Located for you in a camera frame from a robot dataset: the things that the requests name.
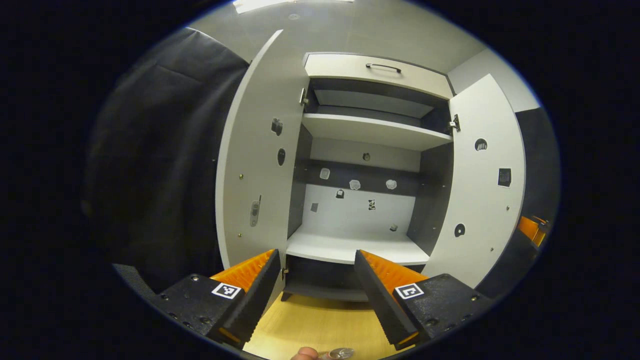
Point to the grey cabinet drawer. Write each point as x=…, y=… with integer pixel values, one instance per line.
x=340, y=67

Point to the clear plastic bottle pink label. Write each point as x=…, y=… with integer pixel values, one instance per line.
x=342, y=353

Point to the ceiling light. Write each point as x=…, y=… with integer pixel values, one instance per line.
x=260, y=5

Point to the metal door hinge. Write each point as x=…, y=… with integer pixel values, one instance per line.
x=304, y=97
x=285, y=273
x=454, y=123

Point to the grey cabinet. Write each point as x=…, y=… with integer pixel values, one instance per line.
x=370, y=131

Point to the black backdrop cloth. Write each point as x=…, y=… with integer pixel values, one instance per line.
x=160, y=150

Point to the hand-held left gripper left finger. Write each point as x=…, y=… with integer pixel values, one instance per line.
x=255, y=300

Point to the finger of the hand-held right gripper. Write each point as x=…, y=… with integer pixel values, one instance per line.
x=527, y=227

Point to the grey cabinet door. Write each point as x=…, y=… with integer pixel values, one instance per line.
x=475, y=200
x=250, y=150

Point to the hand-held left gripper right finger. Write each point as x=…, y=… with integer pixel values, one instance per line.
x=382, y=305

